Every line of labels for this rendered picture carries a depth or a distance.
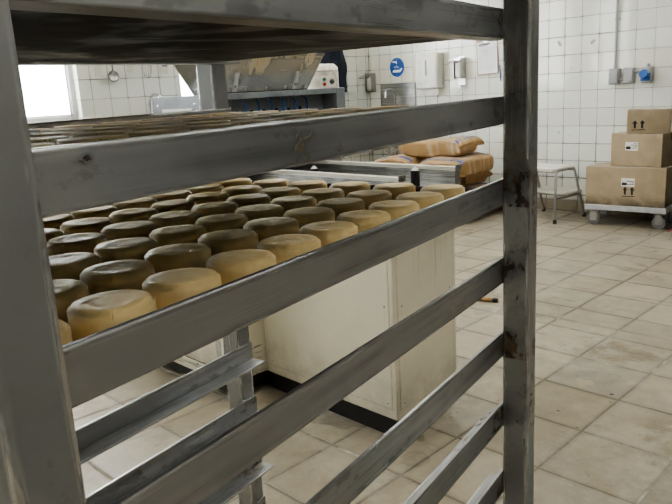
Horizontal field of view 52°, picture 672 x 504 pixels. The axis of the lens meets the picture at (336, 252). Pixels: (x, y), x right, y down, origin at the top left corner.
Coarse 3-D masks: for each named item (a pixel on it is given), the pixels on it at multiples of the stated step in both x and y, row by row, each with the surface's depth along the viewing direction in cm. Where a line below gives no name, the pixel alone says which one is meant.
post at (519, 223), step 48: (528, 0) 71; (528, 48) 72; (528, 96) 73; (528, 144) 74; (528, 192) 75; (528, 240) 77; (528, 288) 78; (528, 336) 79; (528, 384) 81; (528, 432) 82; (528, 480) 84
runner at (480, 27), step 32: (32, 0) 29; (64, 0) 30; (96, 0) 31; (128, 0) 33; (160, 0) 34; (192, 0) 36; (224, 0) 38; (256, 0) 40; (288, 0) 43; (320, 0) 46; (352, 0) 49; (384, 0) 52; (416, 0) 57; (448, 0) 62; (384, 32) 56; (416, 32) 58; (448, 32) 62; (480, 32) 68
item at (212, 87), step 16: (208, 80) 97; (224, 80) 99; (208, 96) 98; (224, 96) 99; (240, 336) 106; (224, 352) 108; (240, 384) 107; (240, 400) 108; (256, 480) 112; (240, 496) 113; (256, 496) 113
